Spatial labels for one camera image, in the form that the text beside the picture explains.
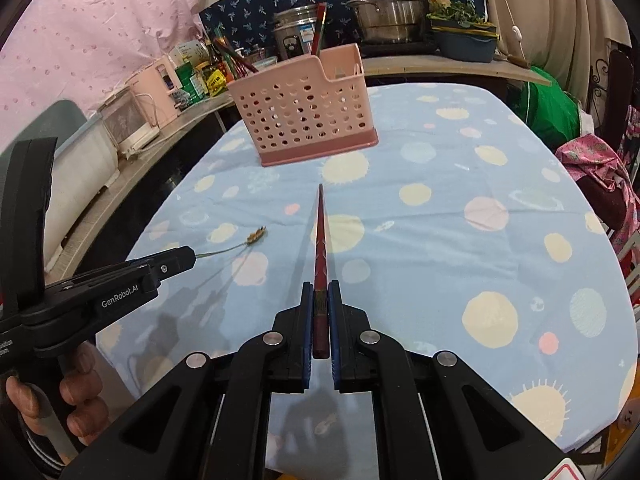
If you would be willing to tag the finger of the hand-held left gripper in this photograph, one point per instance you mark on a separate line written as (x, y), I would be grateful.
(170, 259)

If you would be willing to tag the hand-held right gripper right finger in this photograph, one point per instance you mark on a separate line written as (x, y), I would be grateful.
(336, 345)

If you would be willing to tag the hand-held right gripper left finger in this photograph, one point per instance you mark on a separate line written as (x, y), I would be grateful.
(307, 345)

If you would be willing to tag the dark red chopstick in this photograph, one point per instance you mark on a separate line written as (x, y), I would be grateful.
(315, 30)
(320, 270)

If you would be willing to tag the thin gold-tipped metal pick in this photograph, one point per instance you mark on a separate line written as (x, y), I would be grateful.
(257, 234)

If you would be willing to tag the pink utensil holder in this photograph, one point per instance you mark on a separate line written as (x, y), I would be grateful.
(300, 110)

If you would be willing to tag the person's left hand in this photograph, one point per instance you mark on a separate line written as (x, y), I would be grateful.
(85, 412)

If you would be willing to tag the blue dotted tablecloth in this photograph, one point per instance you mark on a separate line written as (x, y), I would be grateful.
(425, 240)

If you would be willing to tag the white blender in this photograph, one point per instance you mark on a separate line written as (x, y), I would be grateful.
(127, 120)

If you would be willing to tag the pink electric kettle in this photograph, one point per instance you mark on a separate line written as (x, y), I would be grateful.
(155, 90)

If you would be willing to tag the yellow packet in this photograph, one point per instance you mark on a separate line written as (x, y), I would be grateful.
(216, 81)

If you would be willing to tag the white carton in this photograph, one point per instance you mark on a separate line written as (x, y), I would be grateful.
(190, 52)

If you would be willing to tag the red chopstick with green band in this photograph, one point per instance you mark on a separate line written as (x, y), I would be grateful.
(322, 25)
(241, 63)

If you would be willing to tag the pink dotted sheet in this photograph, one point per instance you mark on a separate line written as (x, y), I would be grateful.
(100, 25)

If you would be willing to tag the blue floral cloth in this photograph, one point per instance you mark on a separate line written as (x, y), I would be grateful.
(240, 10)

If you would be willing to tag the steel rice cooker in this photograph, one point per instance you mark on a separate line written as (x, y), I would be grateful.
(295, 30)

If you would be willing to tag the black induction cooker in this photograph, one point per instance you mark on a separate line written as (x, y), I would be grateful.
(400, 49)

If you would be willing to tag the green bag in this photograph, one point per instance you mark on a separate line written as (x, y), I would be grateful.
(550, 110)

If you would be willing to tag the pink floral cloth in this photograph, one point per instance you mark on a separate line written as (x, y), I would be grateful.
(595, 160)

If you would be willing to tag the blue plastic basin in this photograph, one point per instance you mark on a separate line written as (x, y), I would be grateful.
(465, 47)

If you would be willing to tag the steel steamer pot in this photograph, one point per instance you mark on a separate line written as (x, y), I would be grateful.
(385, 10)

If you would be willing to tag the leafy green vegetables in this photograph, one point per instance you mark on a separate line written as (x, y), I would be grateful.
(455, 12)

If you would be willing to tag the ginger root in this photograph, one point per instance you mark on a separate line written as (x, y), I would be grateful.
(440, 0)

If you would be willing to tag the dark metal chair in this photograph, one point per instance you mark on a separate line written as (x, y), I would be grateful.
(617, 90)

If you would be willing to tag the beige curtain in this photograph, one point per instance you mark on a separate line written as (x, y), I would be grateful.
(560, 5)

